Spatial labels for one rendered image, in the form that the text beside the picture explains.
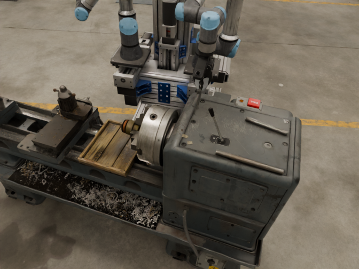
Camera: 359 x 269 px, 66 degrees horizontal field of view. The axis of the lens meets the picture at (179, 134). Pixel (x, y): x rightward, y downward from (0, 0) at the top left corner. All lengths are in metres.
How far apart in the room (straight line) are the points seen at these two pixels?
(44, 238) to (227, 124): 1.76
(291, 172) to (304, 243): 1.41
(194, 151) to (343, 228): 1.87
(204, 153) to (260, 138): 0.28
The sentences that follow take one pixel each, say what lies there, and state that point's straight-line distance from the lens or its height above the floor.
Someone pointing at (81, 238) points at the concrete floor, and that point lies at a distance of 2.43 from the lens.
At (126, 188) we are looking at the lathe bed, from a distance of 1.73.
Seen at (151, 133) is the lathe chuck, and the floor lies 1.20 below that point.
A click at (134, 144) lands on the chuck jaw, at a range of 1.40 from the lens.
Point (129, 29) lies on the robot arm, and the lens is 1.83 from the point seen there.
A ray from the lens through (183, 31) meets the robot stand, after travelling 1.95.
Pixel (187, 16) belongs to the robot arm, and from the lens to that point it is 1.30.
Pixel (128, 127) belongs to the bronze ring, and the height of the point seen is 1.11.
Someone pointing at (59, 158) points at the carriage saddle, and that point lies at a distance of 1.72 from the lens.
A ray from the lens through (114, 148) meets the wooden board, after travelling 1.70.
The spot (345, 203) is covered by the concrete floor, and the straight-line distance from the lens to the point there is 2.96.
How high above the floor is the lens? 2.15
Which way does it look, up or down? 46 degrees down
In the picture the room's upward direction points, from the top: 3 degrees clockwise
